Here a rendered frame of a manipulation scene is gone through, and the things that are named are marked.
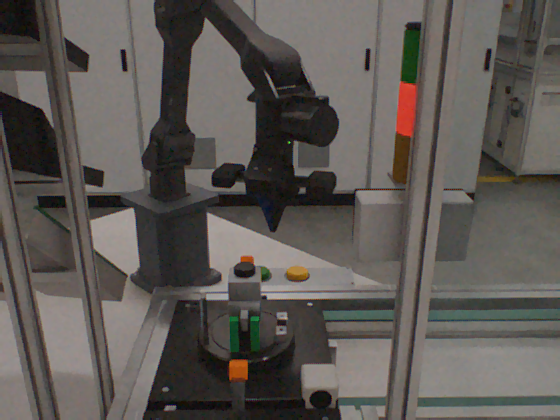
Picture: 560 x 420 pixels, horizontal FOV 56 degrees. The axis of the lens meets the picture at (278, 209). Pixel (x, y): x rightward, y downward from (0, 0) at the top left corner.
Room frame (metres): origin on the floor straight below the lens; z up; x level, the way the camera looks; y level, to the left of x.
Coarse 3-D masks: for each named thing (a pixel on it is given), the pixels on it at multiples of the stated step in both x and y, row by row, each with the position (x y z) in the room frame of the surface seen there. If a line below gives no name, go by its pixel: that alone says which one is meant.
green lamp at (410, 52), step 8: (408, 32) 0.53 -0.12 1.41; (416, 32) 0.52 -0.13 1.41; (408, 40) 0.52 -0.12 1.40; (416, 40) 0.52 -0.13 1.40; (408, 48) 0.52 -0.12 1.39; (416, 48) 0.52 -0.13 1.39; (408, 56) 0.52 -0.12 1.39; (416, 56) 0.52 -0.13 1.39; (408, 64) 0.52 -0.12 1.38; (416, 64) 0.52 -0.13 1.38; (408, 72) 0.52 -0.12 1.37; (416, 72) 0.51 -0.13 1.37; (400, 80) 0.54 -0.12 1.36; (408, 80) 0.52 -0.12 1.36
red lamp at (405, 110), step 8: (400, 88) 0.53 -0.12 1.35; (408, 88) 0.52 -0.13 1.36; (400, 96) 0.53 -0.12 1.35; (408, 96) 0.52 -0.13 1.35; (400, 104) 0.53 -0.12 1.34; (408, 104) 0.52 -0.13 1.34; (400, 112) 0.53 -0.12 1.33; (408, 112) 0.52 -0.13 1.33; (400, 120) 0.53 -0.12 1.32; (408, 120) 0.52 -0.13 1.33; (400, 128) 0.53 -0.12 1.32; (408, 128) 0.52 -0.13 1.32
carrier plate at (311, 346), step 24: (192, 312) 0.73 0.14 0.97; (288, 312) 0.73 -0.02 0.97; (312, 312) 0.73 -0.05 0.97; (168, 336) 0.66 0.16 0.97; (192, 336) 0.66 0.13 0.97; (312, 336) 0.66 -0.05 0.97; (168, 360) 0.61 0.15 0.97; (192, 360) 0.61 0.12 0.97; (288, 360) 0.61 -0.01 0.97; (312, 360) 0.61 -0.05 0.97; (168, 384) 0.56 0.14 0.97; (192, 384) 0.56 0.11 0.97; (216, 384) 0.56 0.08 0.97; (264, 384) 0.56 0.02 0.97; (288, 384) 0.56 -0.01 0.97; (192, 408) 0.53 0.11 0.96; (216, 408) 0.53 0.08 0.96; (264, 408) 0.53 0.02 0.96
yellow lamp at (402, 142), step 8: (400, 136) 0.52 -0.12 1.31; (408, 136) 0.52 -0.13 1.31; (400, 144) 0.52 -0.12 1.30; (408, 144) 0.52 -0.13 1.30; (400, 152) 0.52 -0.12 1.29; (408, 152) 0.52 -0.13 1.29; (400, 160) 0.52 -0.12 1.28; (392, 168) 0.54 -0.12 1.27; (400, 168) 0.52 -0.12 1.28; (392, 176) 0.53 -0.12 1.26; (400, 176) 0.52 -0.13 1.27
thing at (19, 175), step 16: (0, 96) 0.53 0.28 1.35; (16, 112) 0.55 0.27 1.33; (32, 112) 0.58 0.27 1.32; (16, 128) 0.55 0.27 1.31; (32, 128) 0.58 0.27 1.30; (48, 128) 0.61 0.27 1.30; (16, 144) 0.54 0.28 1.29; (32, 144) 0.57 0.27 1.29; (48, 144) 0.60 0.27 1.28; (16, 160) 0.54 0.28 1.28; (32, 160) 0.57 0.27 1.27; (48, 160) 0.60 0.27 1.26; (16, 176) 0.62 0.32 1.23; (32, 176) 0.61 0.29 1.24; (48, 176) 0.59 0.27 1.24; (96, 176) 0.70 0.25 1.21
